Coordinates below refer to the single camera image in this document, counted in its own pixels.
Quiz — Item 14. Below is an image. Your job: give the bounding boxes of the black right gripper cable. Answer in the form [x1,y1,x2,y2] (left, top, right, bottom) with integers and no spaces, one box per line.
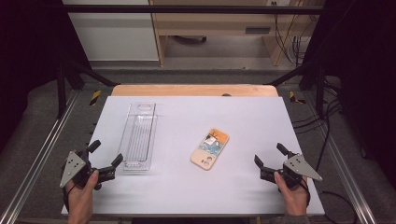
[298,177,311,209]

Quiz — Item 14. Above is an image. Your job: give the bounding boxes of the wooden table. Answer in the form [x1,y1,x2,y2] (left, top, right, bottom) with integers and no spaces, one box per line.
[110,83,279,98]

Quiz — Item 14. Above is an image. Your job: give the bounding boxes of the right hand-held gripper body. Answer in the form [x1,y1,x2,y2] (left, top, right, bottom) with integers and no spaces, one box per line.
[260,151,324,189]

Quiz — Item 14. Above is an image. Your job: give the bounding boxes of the person's left hand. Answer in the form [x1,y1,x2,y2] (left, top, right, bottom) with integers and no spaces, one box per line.
[65,170,100,217]

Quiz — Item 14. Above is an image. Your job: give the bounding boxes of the clear plastic packaging tray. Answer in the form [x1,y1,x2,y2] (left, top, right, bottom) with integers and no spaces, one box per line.
[119,102,158,172]

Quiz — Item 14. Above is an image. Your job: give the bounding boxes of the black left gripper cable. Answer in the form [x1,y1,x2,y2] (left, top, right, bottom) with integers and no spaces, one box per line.
[63,182,78,213]

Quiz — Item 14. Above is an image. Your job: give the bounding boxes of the black curtain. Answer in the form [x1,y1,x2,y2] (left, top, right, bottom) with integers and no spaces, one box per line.
[306,0,396,188]
[0,0,92,153]

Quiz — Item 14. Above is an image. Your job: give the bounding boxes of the black horizontal frame bar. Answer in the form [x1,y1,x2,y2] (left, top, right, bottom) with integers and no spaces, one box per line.
[61,4,326,15]

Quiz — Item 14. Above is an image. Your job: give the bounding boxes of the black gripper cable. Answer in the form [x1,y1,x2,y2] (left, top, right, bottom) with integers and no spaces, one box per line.
[63,182,78,213]
[298,177,311,209]

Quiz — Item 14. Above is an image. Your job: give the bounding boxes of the grey desk label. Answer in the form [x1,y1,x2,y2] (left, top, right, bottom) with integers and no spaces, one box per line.
[245,26,272,35]

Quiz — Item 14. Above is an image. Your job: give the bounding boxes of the yellow black hazard tape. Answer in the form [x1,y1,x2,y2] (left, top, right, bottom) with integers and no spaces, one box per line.
[89,90,103,107]
[289,90,307,105]

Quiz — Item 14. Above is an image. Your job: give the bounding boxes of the black floor cables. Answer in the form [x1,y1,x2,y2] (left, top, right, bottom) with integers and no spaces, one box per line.
[291,76,344,173]

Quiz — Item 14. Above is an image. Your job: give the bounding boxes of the light wooden desk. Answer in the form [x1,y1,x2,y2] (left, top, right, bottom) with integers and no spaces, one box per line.
[148,0,326,67]

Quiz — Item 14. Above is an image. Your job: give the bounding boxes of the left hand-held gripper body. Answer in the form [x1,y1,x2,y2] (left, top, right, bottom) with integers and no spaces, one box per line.
[59,148,117,191]

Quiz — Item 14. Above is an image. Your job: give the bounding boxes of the black looped floor cable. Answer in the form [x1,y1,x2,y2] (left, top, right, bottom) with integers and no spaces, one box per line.
[317,189,361,224]

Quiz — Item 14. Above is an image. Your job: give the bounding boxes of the hanging desk cables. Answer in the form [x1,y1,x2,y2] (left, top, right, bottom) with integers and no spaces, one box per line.
[272,2,316,67]

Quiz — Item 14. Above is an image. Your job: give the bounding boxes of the aluminium floor rail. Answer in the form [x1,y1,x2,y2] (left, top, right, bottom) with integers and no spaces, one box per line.
[0,90,79,224]
[303,92,378,224]

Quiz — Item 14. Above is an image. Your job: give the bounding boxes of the white cabinet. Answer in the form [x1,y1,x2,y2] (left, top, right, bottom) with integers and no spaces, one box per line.
[62,0,160,62]

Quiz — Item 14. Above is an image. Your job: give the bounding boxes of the person's right hand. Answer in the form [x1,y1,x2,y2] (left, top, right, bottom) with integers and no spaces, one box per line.
[273,171,310,217]

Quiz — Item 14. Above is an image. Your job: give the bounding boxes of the black metal stand leg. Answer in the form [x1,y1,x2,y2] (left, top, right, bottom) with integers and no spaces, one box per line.
[266,61,327,119]
[56,59,120,119]

